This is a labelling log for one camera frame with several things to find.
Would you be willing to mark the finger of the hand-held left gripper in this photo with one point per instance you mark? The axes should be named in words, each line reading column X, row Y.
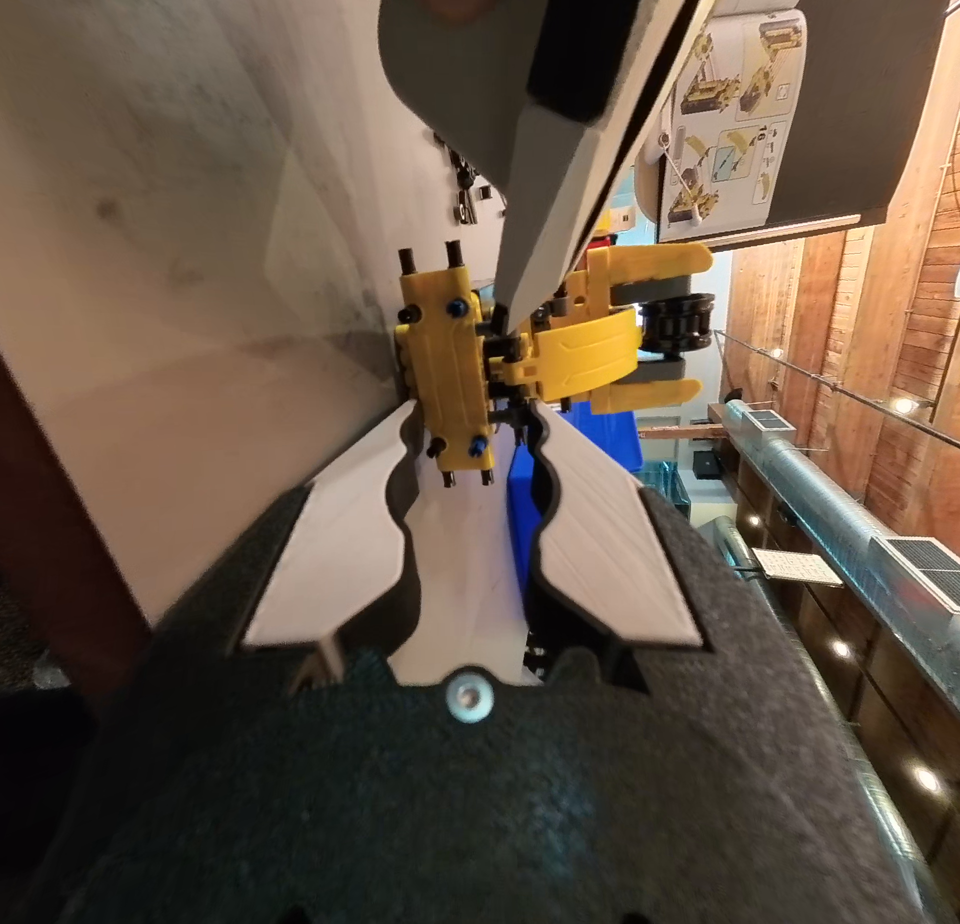
column 547, row 204
column 681, row 69

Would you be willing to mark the yellow black toy brick model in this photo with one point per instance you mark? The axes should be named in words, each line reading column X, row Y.
column 442, row 354

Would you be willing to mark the building instruction booklet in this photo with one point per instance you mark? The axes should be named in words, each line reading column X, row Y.
column 735, row 99

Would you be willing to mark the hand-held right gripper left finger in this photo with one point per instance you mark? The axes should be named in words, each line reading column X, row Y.
column 337, row 541

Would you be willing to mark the blue plastic storage bin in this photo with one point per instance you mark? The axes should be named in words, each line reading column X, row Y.
column 615, row 444

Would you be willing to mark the white hanging sign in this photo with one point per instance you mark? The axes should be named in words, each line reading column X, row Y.
column 795, row 566

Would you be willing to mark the metal air duct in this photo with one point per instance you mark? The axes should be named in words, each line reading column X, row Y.
column 825, row 489

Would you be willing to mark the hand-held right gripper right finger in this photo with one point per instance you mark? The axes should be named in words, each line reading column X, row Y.
column 615, row 556

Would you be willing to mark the pile of black grey connectors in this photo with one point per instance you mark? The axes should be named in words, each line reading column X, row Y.
column 469, row 189

